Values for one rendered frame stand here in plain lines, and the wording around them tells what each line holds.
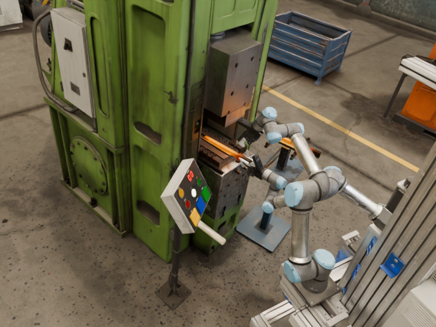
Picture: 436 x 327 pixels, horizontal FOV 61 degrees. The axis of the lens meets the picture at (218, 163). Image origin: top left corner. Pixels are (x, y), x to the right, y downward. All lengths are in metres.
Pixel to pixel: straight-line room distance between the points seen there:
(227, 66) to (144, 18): 0.53
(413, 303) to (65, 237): 2.60
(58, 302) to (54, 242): 0.55
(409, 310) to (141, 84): 1.87
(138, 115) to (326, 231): 2.08
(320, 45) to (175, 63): 4.23
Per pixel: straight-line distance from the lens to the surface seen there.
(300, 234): 1.91
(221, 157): 2.58
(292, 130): 2.08
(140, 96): 2.46
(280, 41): 6.38
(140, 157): 2.74
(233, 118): 2.40
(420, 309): 1.92
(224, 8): 2.19
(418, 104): 5.71
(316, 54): 6.12
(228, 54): 2.11
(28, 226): 3.58
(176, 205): 2.01
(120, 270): 3.15
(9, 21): 7.30
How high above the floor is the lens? 2.58
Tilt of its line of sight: 39 degrees down
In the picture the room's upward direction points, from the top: 8 degrees clockwise
